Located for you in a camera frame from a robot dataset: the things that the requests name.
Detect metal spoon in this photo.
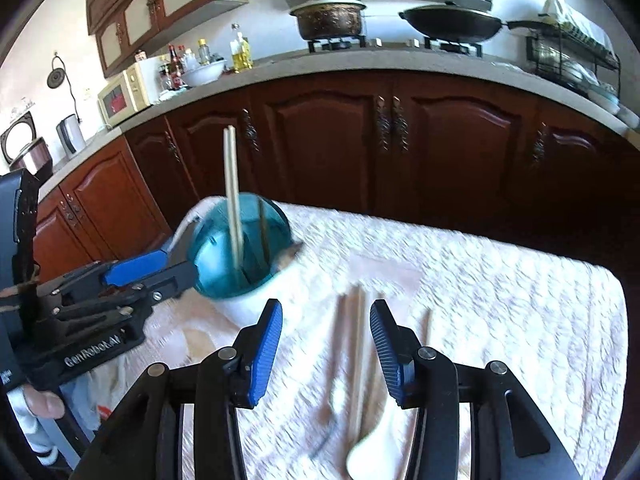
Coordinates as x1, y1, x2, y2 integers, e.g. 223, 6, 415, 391
310, 377, 346, 461

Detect white cloth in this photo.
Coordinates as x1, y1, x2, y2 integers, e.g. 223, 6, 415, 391
542, 0, 616, 56

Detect dark sauce bottle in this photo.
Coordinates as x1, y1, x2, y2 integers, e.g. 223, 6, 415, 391
167, 45, 183, 90

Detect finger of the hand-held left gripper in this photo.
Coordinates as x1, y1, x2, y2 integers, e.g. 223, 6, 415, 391
42, 249, 201, 306
50, 285, 196, 333

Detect dark wooden base cabinets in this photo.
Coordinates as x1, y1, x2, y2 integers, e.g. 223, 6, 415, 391
30, 71, 640, 281

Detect dark brown chopstick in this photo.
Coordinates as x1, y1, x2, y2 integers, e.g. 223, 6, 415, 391
257, 199, 273, 268

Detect cooking oil bottle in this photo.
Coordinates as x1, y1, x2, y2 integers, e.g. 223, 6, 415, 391
230, 23, 254, 72

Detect black round wall hanging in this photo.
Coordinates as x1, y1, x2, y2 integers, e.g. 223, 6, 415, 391
46, 55, 81, 121

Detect black wok with lid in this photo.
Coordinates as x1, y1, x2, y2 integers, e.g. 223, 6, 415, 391
398, 2, 546, 45

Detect person's left hand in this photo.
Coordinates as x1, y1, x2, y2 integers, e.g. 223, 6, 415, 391
22, 386, 66, 420

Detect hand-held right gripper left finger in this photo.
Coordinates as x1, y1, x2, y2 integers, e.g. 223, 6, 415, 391
70, 298, 283, 480

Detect black wire dish rack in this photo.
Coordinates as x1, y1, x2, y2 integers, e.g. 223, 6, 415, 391
525, 22, 622, 98

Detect white plastic bag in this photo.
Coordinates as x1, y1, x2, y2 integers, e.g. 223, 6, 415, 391
75, 360, 126, 431

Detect white quilted tablecloth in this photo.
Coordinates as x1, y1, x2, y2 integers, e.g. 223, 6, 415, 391
90, 200, 628, 480

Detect cream microwave oven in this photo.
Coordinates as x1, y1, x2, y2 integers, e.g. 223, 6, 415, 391
96, 65, 151, 127

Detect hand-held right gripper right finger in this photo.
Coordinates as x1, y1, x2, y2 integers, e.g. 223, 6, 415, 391
370, 300, 576, 480

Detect rice cooker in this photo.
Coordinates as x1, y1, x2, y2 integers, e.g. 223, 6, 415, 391
0, 110, 53, 176

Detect white floral utensil holder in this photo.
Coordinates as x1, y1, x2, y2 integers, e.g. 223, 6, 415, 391
186, 192, 306, 331

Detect white mixing bowl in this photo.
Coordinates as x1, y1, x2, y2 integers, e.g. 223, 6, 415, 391
181, 58, 227, 87

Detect blackened cooking pot with lid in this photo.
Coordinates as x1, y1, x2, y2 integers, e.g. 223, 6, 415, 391
289, 0, 368, 42

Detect white electric kettle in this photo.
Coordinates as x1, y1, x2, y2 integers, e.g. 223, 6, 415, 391
55, 114, 87, 155

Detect gas stove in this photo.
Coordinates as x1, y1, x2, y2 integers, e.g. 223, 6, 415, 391
306, 35, 485, 57

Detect white ceramic spoon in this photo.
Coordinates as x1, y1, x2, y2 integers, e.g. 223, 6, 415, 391
345, 395, 408, 480

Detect wooden wall cabinets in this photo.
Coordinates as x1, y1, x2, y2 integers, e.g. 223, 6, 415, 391
85, 0, 248, 78

